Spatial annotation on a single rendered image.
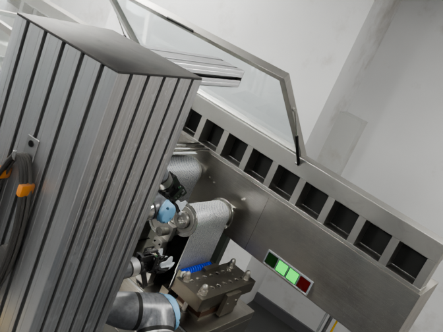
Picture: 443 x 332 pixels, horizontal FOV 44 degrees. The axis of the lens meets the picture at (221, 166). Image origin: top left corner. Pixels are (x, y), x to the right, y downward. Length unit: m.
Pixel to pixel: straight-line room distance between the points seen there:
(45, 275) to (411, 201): 3.24
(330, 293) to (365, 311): 0.16
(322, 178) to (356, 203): 0.18
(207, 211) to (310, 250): 0.47
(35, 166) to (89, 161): 0.12
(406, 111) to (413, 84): 0.19
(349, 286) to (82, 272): 1.45
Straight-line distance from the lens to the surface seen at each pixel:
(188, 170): 2.50
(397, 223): 2.23
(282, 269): 2.47
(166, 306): 1.76
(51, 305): 1.10
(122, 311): 1.71
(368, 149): 4.03
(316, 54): 3.56
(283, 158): 2.42
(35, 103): 0.99
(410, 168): 3.97
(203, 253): 2.49
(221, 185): 2.60
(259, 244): 2.52
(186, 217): 2.29
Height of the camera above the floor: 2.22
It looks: 18 degrees down
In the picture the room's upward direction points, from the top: 23 degrees clockwise
